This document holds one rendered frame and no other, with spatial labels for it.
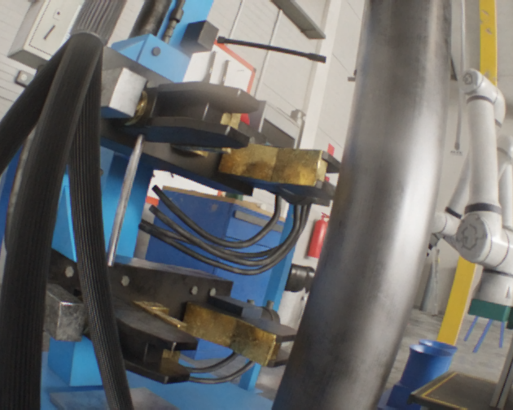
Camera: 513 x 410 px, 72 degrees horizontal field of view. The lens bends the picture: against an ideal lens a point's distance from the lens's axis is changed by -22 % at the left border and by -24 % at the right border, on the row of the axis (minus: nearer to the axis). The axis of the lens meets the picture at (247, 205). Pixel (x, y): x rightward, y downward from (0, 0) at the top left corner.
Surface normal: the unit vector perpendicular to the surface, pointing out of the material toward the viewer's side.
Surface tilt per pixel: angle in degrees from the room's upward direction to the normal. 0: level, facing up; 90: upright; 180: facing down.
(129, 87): 90
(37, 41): 90
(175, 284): 90
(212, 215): 90
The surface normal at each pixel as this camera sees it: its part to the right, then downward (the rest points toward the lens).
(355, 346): -0.18, -0.12
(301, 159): -0.74, -0.24
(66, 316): 0.80, 0.16
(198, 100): -0.55, -0.21
